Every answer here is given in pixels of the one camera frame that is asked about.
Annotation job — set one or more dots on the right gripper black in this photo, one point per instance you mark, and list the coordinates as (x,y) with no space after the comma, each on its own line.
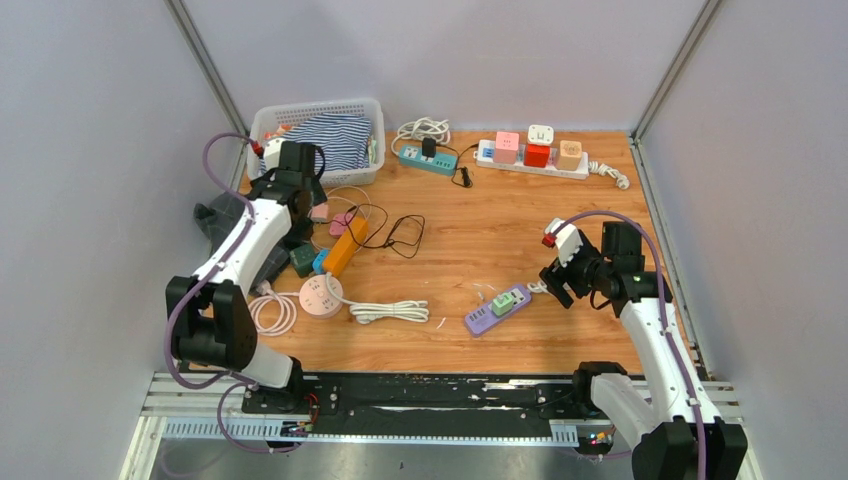
(555,274)

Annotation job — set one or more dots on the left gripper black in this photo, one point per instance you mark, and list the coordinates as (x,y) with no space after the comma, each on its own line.
(317,194)

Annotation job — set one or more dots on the light pink usb charger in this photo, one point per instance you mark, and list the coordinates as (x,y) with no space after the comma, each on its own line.
(320,213)

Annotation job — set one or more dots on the black power adapter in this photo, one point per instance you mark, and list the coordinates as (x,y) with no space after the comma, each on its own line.
(300,234)

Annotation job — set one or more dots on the pink cube adapter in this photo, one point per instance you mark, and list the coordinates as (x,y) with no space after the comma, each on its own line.
(338,225)

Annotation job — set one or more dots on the dark green cube socket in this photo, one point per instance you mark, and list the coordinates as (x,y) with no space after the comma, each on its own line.
(302,259)

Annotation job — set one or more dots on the green small adapter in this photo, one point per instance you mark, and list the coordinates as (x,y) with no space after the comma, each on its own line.
(502,304)

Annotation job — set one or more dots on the purple power strip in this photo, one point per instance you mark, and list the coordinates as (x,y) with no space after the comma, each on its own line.
(482,320)

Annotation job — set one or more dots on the orange power strip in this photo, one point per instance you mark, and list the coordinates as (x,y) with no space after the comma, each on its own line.
(340,255)

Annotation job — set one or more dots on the blue cube socket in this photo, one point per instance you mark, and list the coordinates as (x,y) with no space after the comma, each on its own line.
(317,264)

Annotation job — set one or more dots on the round pink power strip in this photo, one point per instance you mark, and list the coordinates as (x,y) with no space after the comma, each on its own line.
(320,296)

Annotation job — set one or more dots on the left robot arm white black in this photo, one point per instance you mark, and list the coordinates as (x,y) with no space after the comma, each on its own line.
(209,331)

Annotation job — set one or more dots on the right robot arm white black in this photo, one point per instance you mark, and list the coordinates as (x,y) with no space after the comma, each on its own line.
(676,431)

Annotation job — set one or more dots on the red cube socket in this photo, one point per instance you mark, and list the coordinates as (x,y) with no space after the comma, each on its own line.
(536,156)

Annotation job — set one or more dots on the tan cube socket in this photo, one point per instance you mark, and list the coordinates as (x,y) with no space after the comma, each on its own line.
(570,154)

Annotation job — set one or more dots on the pink cube socket back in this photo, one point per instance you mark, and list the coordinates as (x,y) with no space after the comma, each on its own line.
(506,147)

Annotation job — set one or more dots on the white cube socket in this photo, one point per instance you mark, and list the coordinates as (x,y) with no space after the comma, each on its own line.
(540,135)

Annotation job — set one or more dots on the blue white striped cloth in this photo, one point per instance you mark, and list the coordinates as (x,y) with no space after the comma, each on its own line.
(344,138)

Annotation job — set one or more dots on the dark grey checked cloth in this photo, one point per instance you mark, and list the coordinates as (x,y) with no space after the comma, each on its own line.
(216,221)

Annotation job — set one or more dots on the white plastic basket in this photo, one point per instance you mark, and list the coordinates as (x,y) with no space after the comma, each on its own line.
(269,119)

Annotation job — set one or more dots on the white long power strip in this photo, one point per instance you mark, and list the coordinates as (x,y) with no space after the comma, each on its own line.
(582,173)

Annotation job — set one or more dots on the teal power strip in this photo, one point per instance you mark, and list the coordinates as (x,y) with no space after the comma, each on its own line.
(440,163)

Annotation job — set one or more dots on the black charger on teal strip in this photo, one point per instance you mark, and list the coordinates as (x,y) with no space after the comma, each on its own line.
(428,147)

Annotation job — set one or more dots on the white blue small adapter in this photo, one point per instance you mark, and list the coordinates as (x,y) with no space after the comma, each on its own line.
(486,153)

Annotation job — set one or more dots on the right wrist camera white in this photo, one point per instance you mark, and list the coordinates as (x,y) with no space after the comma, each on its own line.
(565,238)

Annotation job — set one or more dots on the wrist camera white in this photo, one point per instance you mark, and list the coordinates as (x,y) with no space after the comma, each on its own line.
(565,238)
(268,154)

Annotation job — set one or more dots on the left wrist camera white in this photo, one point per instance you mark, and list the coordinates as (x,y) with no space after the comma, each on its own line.
(268,154)

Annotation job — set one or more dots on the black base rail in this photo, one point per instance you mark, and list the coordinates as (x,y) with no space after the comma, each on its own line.
(441,405)

